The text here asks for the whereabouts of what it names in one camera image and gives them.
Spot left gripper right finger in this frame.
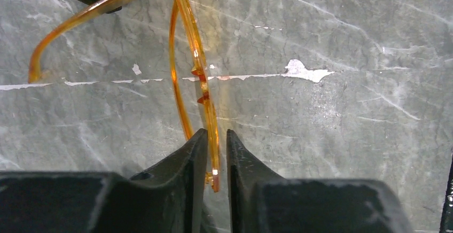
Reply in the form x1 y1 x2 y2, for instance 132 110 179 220
226 130 413 232

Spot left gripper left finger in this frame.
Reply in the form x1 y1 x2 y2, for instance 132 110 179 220
1 129 207 232

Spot orange transparent sunglasses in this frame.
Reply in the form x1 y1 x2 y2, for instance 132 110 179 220
27 0 222 193

